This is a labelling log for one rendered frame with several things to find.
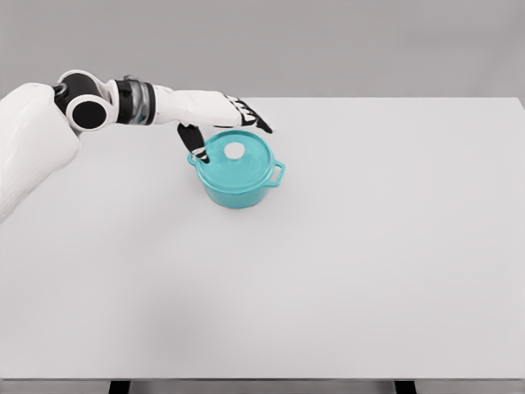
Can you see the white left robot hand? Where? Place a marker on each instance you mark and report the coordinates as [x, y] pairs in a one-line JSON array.
[[209, 108]]

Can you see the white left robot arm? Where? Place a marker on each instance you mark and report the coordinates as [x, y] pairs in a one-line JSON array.
[[37, 135]]

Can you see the teal pot lid white knob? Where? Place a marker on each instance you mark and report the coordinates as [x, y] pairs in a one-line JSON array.
[[240, 164]]

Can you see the teal pot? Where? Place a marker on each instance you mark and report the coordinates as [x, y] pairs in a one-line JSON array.
[[236, 195]]

